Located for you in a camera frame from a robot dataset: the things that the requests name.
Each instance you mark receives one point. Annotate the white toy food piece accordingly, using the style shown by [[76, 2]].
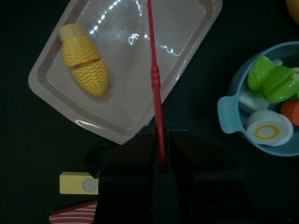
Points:
[[252, 101]]

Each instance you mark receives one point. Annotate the light blue toy pot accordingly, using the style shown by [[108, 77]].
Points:
[[233, 116]]

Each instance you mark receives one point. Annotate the white plastic cutting board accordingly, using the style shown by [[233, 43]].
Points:
[[124, 67]]

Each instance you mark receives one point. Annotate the red white striped toy piece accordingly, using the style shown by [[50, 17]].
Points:
[[76, 214]]

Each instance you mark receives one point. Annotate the white toy egg half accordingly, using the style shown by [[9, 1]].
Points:
[[268, 128]]

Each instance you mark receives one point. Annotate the yellow toy corn cob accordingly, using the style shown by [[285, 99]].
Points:
[[85, 62]]

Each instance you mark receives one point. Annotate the yellow toy fruit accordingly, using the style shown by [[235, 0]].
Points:
[[293, 9]]

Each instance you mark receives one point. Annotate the orange toy carrot piece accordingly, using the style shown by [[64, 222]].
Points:
[[291, 111]]

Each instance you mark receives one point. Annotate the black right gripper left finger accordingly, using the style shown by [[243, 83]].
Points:
[[128, 175]]

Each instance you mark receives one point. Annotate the green toy vegetable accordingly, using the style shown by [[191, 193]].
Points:
[[272, 80]]

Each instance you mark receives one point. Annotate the red toy knife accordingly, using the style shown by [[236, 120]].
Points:
[[156, 96]]

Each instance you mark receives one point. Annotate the yellow toy block with velcro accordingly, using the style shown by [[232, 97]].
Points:
[[76, 183]]

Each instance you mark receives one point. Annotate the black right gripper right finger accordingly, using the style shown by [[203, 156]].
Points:
[[201, 178]]

